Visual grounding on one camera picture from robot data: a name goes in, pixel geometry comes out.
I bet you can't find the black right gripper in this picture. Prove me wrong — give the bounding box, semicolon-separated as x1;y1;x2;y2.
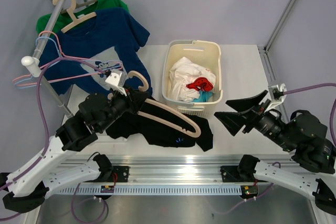
213;89;296;151

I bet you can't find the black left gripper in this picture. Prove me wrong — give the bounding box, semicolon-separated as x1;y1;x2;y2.
97;84;149;133

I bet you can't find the beige wooden hanger front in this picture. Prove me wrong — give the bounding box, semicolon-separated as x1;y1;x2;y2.
127;70;202;138

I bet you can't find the beige wooden hanger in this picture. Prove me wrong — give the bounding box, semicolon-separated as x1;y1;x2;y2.
52;0;98;10
61;8;97;34
127;70;202;138

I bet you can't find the pink wire hanger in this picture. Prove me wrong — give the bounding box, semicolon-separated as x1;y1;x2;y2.
12;30;124;86

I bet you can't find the blue wire hanger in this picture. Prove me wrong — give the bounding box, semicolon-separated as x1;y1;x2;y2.
13;36;124;89

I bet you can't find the light blue t shirt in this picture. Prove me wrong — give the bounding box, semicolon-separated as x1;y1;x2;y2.
192;91;213;102

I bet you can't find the black t shirt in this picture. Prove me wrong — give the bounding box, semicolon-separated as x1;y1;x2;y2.
106;112;213;152

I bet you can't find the white red print t shirt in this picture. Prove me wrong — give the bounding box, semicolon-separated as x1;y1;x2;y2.
167;57;216;102

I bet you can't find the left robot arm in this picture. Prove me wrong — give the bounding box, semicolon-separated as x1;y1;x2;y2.
1;88;150;214

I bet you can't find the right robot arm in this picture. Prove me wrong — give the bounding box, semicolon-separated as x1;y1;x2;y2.
214;90;335;215

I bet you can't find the navy blue t shirt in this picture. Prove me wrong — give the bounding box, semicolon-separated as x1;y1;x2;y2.
40;8;151;95

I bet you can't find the beige wooden hanger middle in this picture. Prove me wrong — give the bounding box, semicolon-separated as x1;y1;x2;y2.
61;8;97;34

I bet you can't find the green t shirt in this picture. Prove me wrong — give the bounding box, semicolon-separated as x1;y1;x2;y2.
36;0;129;34

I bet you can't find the beige wooden hanger rear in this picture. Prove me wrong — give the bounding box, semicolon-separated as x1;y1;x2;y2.
52;0;98;10

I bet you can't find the cream plastic laundry basket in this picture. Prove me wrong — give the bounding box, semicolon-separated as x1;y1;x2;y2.
162;40;223;119

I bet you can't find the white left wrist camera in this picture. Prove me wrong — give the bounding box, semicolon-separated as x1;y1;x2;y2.
105;69;128;96

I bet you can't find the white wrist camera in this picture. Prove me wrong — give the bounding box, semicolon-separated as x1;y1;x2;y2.
105;69;128;96
267;83;287;111

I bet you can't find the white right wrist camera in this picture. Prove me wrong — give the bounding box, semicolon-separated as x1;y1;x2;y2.
267;83;287;111

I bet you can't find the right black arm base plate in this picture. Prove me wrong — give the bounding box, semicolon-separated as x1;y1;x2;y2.
220;165;256;183

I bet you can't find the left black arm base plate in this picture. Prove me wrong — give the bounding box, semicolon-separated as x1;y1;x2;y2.
107;166;130;183

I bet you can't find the white slotted cable duct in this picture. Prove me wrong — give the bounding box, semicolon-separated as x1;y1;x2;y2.
57;185;242;196

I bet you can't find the aluminium mounting rail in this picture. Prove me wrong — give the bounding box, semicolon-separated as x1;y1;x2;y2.
52;155;316;186

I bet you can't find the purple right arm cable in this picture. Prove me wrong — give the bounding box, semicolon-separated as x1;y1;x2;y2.
280;83;336;143

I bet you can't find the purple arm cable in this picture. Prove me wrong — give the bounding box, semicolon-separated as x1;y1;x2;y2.
280;83;336;143
0;58;108;222

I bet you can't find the grey metal clothes rail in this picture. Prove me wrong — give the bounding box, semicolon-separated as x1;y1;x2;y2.
21;0;73;118

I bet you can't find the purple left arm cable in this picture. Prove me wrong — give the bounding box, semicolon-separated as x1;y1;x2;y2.
0;58;108;222

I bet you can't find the aluminium frame post right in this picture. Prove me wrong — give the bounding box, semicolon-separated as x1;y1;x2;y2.
264;0;298;54

